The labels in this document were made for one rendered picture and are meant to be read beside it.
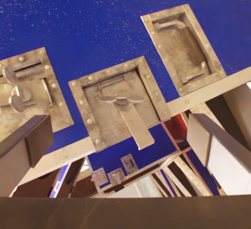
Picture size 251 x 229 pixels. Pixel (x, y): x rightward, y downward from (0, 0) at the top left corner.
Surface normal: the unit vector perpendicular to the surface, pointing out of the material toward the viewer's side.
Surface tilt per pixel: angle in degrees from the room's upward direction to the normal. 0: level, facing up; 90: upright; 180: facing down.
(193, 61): 90
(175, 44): 90
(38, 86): 121
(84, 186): 90
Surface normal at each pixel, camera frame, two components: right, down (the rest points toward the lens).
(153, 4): 0.16, -0.21
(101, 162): 0.02, -0.49
